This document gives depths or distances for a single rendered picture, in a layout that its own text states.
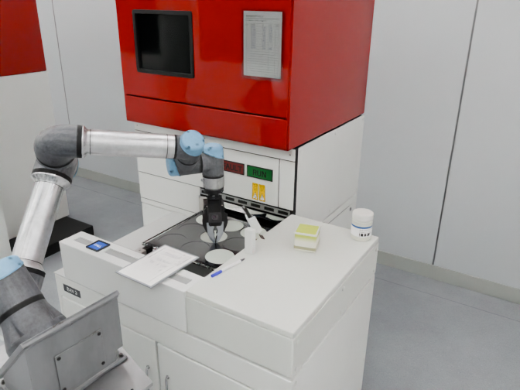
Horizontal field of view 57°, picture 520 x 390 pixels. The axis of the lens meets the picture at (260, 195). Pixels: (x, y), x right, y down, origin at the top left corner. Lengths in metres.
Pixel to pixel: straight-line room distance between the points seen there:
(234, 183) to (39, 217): 0.78
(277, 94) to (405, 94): 1.55
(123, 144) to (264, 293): 0.59
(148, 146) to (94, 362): 0.61
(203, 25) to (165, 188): 0.77
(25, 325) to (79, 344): 0.13
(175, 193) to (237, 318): 0.99
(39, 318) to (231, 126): 0.95
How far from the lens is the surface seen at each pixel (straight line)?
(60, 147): 1.47
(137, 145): 1.46
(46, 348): 1.24
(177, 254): 1.57
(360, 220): 1.64
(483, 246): 3.30
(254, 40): 1.71
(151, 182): 2.27
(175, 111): 1.99
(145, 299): 1.54
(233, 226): 1.89
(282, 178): 1.82
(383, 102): 3.18
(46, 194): 1.54
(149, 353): 1.66
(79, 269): 1.74
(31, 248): 1.49
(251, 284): 1.41
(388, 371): 2.65
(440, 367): 2.75
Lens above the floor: 1.73
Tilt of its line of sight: 22 degrees down
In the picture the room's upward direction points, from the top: 1 degrees clockwise
